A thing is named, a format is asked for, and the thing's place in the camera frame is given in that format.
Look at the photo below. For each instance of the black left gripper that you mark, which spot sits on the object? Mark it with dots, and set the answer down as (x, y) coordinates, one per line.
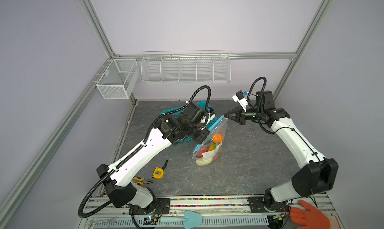
(204, 133)

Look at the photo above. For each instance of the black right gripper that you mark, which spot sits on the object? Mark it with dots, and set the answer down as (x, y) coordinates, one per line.
(239, 117)

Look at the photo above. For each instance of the red pepper toy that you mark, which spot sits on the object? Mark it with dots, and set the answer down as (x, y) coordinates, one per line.
(201, 151)

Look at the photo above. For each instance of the clear zip top bag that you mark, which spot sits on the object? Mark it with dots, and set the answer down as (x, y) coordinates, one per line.
(219, 127)

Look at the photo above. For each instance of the small orange toy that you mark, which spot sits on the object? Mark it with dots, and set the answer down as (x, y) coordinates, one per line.
(217, 138)

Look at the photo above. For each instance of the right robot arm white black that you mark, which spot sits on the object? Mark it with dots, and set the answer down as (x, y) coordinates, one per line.
(317, 174)

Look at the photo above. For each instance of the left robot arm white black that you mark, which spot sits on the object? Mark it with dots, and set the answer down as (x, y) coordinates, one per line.
(117, 178)

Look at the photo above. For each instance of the orange gloved hand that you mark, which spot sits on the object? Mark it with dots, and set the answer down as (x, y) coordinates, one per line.
(311, 218)

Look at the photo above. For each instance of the teal plastic basket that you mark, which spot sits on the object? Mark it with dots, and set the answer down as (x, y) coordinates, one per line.
(178, 123)

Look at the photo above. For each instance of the yellow tape measure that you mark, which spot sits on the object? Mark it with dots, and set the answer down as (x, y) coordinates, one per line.
(159, 171)

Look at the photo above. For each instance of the teal silicone spatula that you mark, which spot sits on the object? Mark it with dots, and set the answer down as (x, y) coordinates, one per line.
(190, 220)

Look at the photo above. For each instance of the silver wrench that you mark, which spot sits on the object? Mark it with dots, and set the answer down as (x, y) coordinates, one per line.
(101, 222)

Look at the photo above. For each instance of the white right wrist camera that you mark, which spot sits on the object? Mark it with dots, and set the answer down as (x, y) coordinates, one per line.
(241, 98)

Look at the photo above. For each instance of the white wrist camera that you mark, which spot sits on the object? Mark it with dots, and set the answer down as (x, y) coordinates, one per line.
(241, 98)
(208, 116)

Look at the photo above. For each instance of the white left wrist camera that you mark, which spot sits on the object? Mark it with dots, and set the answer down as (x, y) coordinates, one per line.
(208, 116)

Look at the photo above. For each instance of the yellow handled pliers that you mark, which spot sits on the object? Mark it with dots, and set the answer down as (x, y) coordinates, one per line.
(142, 181)

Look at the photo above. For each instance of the white wire wall rack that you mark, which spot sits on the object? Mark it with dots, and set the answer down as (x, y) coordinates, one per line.
(204, 66)

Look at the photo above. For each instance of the white mesh wall box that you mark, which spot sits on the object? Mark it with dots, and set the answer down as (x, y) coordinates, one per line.
(119, 79)

